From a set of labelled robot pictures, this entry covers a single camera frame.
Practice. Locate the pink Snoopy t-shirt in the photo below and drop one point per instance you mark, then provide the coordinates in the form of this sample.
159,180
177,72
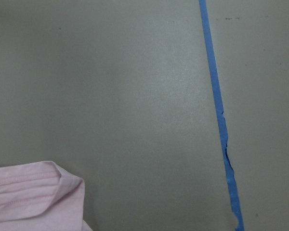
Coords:
41,196

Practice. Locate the brown paper table cover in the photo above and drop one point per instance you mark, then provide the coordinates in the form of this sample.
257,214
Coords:
119,93

